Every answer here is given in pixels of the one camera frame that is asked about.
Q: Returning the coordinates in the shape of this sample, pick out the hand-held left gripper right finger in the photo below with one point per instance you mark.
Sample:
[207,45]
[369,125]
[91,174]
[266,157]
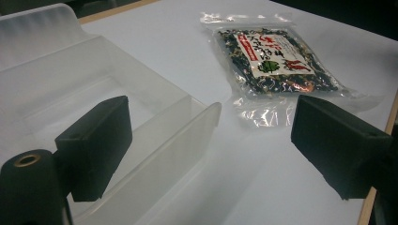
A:
[338,146]

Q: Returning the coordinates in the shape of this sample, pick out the translucent plastic container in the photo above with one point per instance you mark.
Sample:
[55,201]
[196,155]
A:
[94,93]

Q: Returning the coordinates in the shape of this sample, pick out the clear packet of dried seaweed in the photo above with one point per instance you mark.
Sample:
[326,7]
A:
[275,65]

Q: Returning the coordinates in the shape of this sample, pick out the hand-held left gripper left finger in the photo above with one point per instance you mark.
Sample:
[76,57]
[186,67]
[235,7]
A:
[94,146]

